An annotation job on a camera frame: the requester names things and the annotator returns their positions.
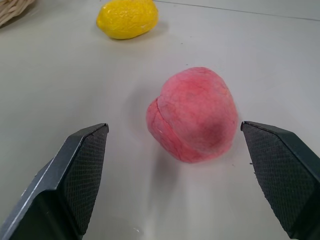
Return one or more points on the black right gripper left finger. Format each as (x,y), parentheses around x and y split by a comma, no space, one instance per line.
(75,180)

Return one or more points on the wicker basket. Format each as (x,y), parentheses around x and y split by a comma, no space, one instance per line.
(12,10)

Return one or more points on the pink peach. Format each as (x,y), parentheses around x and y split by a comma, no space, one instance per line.
(192,115)

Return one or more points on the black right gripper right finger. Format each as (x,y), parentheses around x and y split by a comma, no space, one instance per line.
(282,180)

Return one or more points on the yellow lemon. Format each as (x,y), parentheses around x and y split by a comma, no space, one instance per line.
(127,19)

